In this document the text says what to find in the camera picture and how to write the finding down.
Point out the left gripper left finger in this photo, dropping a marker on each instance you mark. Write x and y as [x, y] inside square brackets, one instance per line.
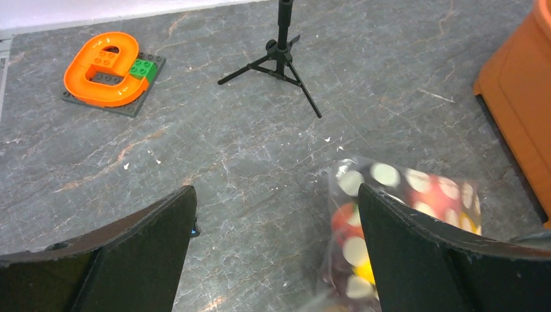
[132, 264]

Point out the clear dotted zip top bag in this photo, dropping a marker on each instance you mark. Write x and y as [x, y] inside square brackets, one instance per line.
[340, 289]

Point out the silver microphone on tripod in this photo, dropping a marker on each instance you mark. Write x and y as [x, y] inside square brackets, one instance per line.
[278, 61]

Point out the orange plastic food bin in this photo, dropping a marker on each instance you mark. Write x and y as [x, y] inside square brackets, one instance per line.
[515, 86]

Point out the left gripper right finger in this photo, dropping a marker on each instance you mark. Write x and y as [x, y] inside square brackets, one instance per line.
[423, 264]

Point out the yellow lemon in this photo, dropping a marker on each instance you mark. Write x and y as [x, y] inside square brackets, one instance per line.
[364, 270]

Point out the pink peach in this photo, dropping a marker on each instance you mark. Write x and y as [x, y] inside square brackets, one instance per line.
[434, 195]
[346, 223]

